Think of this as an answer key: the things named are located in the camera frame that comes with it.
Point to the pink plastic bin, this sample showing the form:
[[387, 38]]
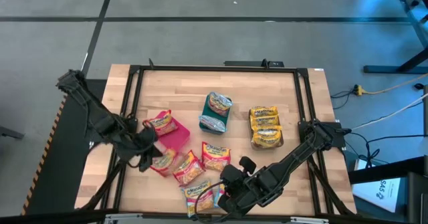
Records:
[[179, 137]]

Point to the black stand frame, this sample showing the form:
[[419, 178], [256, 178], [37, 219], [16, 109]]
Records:
[[384, 69]]

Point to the white paper sign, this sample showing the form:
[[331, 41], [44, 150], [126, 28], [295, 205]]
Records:
[[374, 190]]

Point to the black bracket bar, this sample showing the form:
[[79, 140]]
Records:
[[254, 63]]

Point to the black desk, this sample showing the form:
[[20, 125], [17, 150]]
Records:
[[418, 197]]

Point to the yellow Maruchan noodle pack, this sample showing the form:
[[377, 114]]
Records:
[[264, 120], [264, 111], [267, 141], [267, 131]]

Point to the blue plastic bin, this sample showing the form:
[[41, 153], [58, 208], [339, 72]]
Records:
[[204, 108]]

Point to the dark translucent plastic bin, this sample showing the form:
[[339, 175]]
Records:
[[267, 148]]

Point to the black rig crossbar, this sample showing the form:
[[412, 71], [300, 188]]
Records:
[[50, 217]]

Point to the small black floor box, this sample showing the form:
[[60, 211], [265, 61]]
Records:
[[418, 86]]

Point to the dark floor stand foot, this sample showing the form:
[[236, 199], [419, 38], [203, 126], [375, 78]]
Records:
[[10, 132]]

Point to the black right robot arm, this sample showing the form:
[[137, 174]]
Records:
[[294, 157]]

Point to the red Maruchan noodle pack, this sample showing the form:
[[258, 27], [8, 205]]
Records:
[[215, 156], [188, 168], [164, 162], [162, 122]]

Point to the black floor mat hazard stripe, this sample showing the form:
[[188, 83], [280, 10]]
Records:
[[60, 184]]

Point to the black aluminium table frame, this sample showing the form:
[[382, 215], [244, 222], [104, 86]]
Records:
[[217, 68]]

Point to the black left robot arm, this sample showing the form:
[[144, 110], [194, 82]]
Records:
[[100, 123]]

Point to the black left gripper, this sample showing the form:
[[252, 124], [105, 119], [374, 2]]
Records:
[[147, 143]]

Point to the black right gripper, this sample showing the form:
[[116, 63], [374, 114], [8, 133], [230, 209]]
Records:
[[250, 190]]

